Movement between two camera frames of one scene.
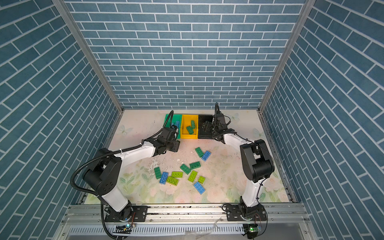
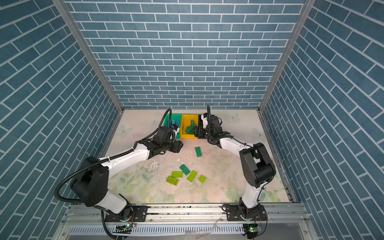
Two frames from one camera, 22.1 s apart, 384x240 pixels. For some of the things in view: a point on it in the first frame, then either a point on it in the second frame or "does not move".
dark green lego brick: [190, 130] does not move
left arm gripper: [176, 145] does not move
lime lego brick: [177, 174] does not move
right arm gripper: [208, 126] -> [199, 133]
